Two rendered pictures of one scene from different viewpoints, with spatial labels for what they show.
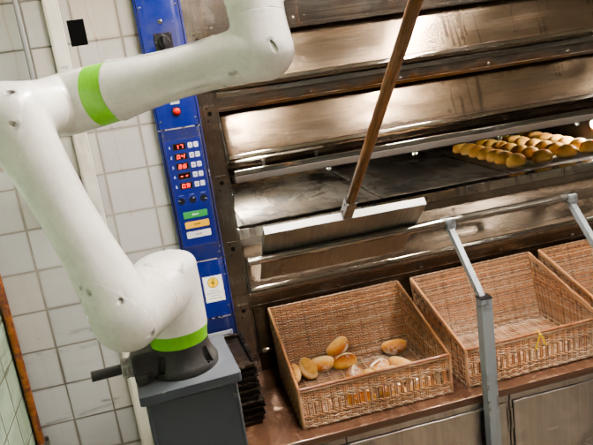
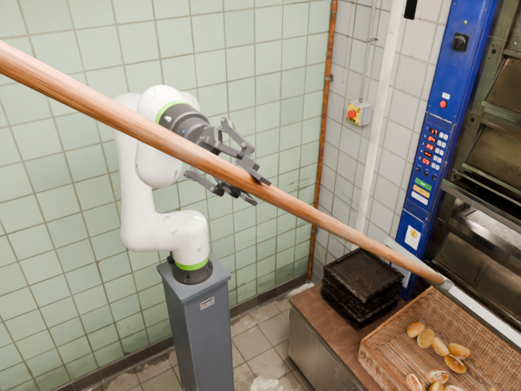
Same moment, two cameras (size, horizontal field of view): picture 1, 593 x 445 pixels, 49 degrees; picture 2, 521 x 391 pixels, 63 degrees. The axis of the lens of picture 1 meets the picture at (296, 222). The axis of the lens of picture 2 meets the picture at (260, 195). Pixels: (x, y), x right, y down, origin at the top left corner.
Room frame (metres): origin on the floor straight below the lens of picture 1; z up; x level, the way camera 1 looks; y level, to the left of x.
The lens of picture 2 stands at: (1.11, -0.87, 2.32)
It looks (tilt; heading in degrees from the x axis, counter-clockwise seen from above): 35 degrees down; 69
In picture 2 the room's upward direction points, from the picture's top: straight up
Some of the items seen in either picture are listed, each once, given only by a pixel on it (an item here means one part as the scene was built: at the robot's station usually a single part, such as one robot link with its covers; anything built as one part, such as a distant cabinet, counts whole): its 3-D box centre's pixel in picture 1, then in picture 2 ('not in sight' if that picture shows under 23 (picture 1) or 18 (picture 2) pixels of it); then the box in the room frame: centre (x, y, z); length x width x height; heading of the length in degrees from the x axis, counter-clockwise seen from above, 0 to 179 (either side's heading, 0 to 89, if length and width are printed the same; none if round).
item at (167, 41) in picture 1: (162, 34); (458, 36); (2.35, 0.36, 1.92); 0.06 x 0.04 x 0.11; 101
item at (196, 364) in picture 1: (155, 358); (185, 256); (1.27, 0.33, 1.23); 0.26 x 0.15 x 0.06; 105
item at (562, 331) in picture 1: (501, 313); not in sight; (2.34, -0.74, 0.72); 0.56 x 0.49 x 0.28; 101
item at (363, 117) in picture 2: not in sight; (358, 112); (2.27, 0.81, 1.46); 0.10 x 0.07 x 0.10; 101
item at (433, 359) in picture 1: (355, 347); (446, 364); (2.23, -0.15, 0.72); 0.56 x 0.49 x 0.28; 101
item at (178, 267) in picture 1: (168, 298); (185, 238); (1.27, 0.28, 1.36); 0.16 x 0.13 x 0.19; 162
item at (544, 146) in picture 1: (521, 146); not in sight; (3.14, -1.14, 1.21); 0.61 x 0.48 x 0.06; 11
